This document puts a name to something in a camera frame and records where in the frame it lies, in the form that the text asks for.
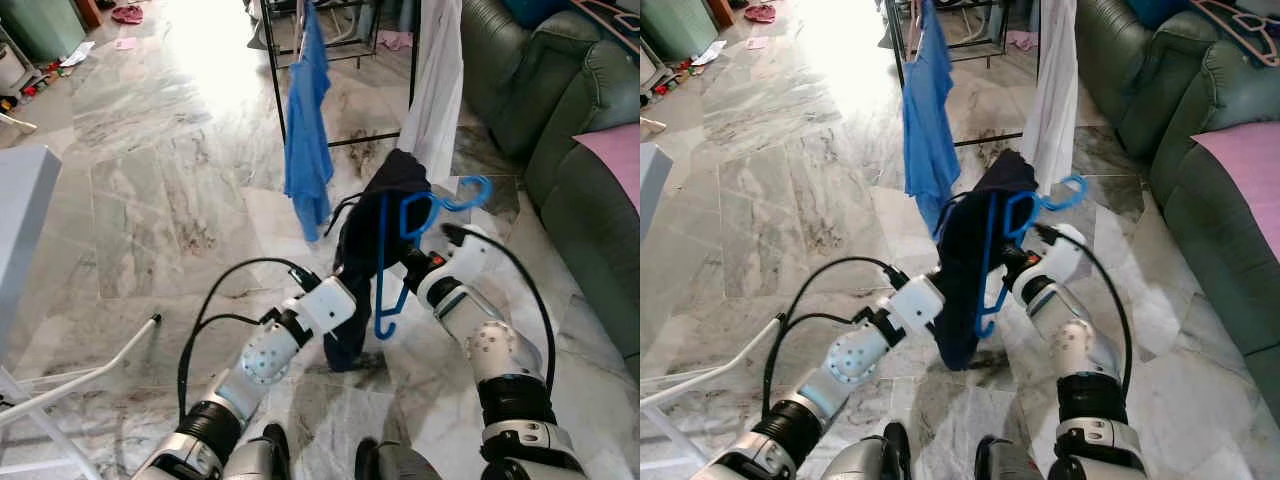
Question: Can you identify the blue plastic hanger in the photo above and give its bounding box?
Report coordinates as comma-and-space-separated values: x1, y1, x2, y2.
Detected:
373, 175, 495, 342
975, 175, 1089, 339

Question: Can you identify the dark navy garment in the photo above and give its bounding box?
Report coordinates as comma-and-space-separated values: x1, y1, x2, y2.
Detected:
325, 148, 438, 374
933, 148, 1041, 371

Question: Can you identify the pink plastic hanger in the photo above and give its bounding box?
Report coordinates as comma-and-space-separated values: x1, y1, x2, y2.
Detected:
1190, 0, 1280, 66
570, 0, 641, 58

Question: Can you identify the black metal drying rack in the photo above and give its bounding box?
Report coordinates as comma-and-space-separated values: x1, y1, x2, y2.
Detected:
885, 0, 1046, 149
245, 0, 421, 151

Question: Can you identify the blue t-shirt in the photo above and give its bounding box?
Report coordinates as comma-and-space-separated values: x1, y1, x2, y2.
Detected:
902, 0, 961, 236
283, 0, 335, 242

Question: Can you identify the green leather sofa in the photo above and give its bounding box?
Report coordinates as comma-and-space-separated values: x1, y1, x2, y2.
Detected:
1075, 0, 1280, 386
460, 0, 641, 363

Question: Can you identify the white shirt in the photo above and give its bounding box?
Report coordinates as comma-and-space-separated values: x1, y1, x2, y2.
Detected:
1020, 0, 1079, 193
398, 0, 465, 188

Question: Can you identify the robot right leg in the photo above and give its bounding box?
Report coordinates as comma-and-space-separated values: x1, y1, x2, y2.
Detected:
355, 437, 431, 480
975, 437, 1051, 480

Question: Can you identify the robot leg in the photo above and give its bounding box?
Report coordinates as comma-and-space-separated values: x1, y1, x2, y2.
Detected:
820, 422, 911, 480
355, 437, 431, 480
975, 437, 1051, 480
225, 422, 293, 480

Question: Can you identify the pink mat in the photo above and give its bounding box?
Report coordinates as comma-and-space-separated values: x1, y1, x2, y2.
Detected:
1190, 122, 1280, 296
572, 122, 641, 213

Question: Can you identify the robot left leg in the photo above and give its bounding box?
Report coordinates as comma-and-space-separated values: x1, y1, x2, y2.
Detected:
225, 422, 293, 480
820, 422, 911, 480

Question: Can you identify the white shelf with bins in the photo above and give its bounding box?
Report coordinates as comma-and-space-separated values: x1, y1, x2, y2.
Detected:
640, 45, 691, 101
0, 30, 53, 106

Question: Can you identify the green laundry hamper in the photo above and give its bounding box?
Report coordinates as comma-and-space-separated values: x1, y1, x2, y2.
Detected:
0, 0, 89, 63
640, 0, 713, 63

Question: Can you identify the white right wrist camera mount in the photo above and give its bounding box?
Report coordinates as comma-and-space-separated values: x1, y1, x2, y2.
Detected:
1035, 224, 1089, 291
440, 224, 496, 293

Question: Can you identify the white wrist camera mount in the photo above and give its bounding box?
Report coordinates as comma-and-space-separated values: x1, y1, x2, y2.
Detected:
1035, 224, 1089, 291
440, 224, 496, 293
290, 275, 359, 338
882, 275, 946, 336

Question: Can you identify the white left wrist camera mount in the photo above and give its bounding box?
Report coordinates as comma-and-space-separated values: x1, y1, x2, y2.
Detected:
882, 275, 946, 336
290, 275, 359, 338

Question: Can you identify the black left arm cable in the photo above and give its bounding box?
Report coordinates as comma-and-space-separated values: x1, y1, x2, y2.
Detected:
762, 257, 911, 421
177, 258, 321, 426

